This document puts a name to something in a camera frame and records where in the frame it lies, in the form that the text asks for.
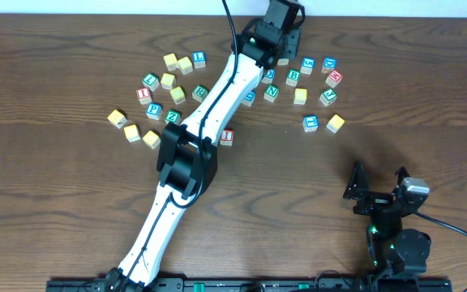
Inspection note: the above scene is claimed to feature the blue S block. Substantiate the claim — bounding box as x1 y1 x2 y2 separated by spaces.
300 57 315 75

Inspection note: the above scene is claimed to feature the red M block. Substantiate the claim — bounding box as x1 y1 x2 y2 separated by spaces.
325 70 343 88

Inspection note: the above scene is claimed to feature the green L block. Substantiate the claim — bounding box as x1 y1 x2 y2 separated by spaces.
142 73 160 92

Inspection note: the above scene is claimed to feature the green B block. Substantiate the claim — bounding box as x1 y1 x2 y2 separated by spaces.
286 69 301 87

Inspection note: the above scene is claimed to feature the blue D block middle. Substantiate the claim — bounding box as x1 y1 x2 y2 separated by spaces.
261 69 276 84

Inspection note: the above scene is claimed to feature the yellow block lower middle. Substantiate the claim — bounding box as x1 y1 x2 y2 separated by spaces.
143 131 161 149

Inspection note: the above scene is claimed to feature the blue question mark block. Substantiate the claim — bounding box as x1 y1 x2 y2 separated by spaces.
277 58 289 66

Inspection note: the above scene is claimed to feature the yellow block top left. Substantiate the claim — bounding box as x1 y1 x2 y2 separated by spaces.
163 54 178 71

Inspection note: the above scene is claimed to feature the green R block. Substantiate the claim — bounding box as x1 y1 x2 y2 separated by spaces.
192 84 208 102

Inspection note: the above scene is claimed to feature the blue L block left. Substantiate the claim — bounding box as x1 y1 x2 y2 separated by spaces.
192 51 206 68

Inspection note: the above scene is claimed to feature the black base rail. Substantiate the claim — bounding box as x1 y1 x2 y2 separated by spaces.
46 269 453 292

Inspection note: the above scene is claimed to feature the red block far left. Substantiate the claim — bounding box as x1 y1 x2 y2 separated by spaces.
136 88 152 105

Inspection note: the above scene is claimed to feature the blue D block right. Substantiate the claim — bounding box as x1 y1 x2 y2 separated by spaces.
321 57 337 74

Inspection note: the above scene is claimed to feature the green N block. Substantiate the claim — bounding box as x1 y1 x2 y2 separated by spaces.
263 84 280 103

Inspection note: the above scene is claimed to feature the green Z block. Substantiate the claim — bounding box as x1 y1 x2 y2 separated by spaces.
165 109 182 125

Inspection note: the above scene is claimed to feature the blue H block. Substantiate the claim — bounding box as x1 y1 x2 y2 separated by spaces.
242 91 256 107

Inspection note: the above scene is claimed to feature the blue T block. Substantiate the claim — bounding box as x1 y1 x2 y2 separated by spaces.
302 115 319 132

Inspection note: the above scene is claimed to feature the yellow K block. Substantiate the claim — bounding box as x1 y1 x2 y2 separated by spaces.
326 114 345 134

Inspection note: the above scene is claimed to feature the yellow block lower left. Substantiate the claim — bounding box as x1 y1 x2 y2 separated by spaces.
123 124 140 143

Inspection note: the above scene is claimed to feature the yellow block under gripper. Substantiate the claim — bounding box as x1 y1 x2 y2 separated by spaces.
107 109 127 129

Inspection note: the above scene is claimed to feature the green J block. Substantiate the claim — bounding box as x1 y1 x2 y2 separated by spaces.
319 88 337 106

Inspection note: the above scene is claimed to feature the red I block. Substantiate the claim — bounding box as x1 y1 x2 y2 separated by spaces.
220 130 234 146

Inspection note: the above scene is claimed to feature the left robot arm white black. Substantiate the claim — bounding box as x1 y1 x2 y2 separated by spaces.
104 0 306 291

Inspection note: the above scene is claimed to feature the blue d block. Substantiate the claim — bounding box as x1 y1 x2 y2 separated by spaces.
261 69 276 84
321 57 337 74

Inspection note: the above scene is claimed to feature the blue block by gripper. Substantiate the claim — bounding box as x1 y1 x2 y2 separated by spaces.
146 102 162 120

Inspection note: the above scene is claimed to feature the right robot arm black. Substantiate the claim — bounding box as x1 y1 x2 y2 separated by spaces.
343 161 431 277

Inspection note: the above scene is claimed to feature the yellow C block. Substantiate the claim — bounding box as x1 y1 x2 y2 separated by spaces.
293 88 308 105

